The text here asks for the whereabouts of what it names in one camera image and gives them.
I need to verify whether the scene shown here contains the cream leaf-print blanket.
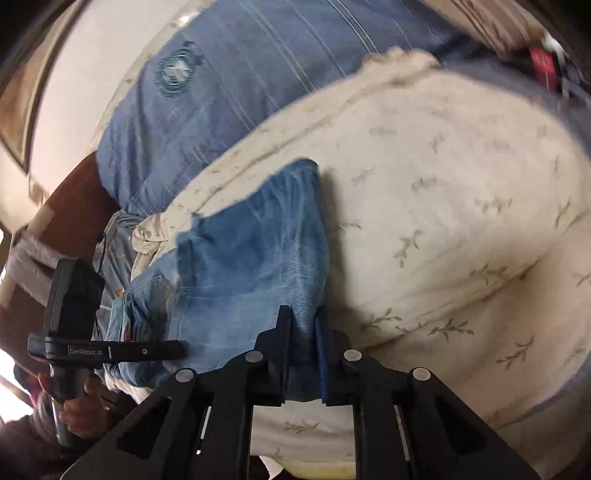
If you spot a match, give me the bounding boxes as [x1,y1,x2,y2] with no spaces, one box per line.
[129,46,591,476]

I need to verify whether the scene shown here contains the blue plaid duvet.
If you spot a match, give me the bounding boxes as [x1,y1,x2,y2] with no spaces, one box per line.
[95,0,467,217]

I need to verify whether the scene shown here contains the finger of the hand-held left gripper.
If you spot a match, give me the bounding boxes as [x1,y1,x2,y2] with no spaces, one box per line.
[115,340,187,361]

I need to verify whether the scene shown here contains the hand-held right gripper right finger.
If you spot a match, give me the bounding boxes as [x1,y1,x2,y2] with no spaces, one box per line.
[314,307,541,480]

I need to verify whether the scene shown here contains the faded blue denim pants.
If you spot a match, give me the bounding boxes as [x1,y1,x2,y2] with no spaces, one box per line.
[102,158,331,402]

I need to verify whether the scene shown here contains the grey star-print cloth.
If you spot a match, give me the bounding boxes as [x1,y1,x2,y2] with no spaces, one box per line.
[91,215,139,296]

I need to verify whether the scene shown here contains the person's left hand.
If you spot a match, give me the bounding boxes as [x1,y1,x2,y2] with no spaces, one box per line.
[37,373,110,439]

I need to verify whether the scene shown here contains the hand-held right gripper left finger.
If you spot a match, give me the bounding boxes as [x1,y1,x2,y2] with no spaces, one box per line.
[62,305,294,480]

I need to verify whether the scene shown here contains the striped floral pillow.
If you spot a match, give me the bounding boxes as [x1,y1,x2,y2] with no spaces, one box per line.
[425,0,548,51]

